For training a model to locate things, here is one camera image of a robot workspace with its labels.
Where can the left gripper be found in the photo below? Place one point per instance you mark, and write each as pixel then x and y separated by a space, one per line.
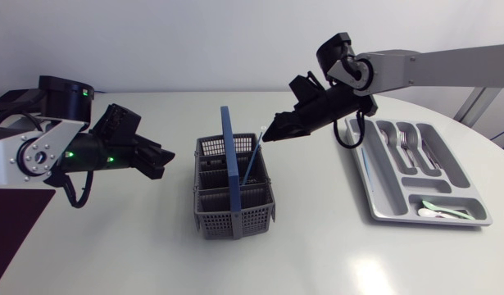
pixel 92 153

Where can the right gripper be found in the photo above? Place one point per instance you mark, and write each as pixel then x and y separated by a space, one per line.
pixel 337 107

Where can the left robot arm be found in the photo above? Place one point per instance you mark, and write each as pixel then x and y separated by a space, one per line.
pixel 51 135

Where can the grey cutlery basket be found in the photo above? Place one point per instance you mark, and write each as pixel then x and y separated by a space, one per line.
pixel 235 205

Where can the grey cutlery tray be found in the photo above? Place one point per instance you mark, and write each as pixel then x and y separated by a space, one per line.
pixel 382 180

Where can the thin blue plastic stick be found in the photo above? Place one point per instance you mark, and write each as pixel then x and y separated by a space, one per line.
pixel 367 170
pixel 251 160

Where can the steel spoon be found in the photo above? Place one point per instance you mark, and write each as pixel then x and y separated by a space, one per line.
pixel 385 137

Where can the steel fork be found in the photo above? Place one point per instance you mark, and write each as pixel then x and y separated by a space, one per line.
pixel 407 145

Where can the steel knife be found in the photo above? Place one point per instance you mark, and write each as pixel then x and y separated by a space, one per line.
pixel 431 155

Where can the dark mat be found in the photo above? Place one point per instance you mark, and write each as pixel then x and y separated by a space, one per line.
pixel 12 225

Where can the white plastic spoon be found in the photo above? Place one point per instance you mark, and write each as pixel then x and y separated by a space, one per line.
pixel 429 213

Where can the green plastic spoon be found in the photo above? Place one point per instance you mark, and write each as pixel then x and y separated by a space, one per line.
pixel 444 209

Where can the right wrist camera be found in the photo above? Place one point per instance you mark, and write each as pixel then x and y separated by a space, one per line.
pixel 307 90

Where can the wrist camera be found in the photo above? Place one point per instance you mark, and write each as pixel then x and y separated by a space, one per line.
pixel 307 90
pixel 117 123

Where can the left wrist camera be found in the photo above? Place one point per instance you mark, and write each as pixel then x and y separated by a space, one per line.
pixel 117 123

